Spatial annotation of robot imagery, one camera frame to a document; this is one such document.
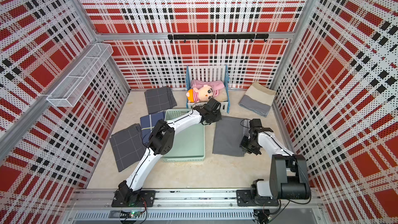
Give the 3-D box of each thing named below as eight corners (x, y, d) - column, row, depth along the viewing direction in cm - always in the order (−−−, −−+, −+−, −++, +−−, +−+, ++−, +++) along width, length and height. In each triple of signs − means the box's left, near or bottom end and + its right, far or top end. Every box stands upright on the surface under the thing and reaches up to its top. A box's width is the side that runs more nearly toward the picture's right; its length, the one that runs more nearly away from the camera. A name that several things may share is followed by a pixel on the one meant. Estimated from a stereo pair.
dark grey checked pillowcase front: (120, 171, 85) (118, 170, 83) (111, 137, 98) (109, 136, 96) (151, 153, 91) (150, 151, 89) (139, 124, 104) (138, 122, 102)
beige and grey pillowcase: (237, 106, 112) (238, 103, 110) (251, 83, 128) (252, 80, 126) (265, 118, 105) (267, 116, 103) (277, 92, 121) (278, 90, 119)
